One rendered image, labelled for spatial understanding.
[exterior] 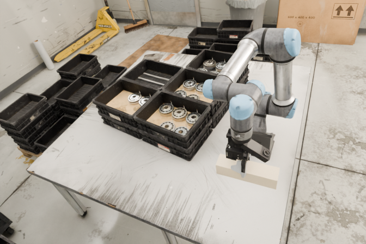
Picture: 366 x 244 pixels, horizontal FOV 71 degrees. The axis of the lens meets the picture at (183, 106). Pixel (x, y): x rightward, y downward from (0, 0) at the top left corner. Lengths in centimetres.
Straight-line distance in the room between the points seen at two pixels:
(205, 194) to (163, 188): 24
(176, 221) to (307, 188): 128
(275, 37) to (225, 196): 83
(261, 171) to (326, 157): 159
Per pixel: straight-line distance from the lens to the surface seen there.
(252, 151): 96
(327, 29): 419
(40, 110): 290
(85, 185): 173
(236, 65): 106
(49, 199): 279
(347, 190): 246
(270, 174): 107
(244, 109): 82
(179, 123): 165
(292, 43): 119
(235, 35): 323
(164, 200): 150
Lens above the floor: 197
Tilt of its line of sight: 40 degrees down
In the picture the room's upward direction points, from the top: 11 degrees counter-clockwise
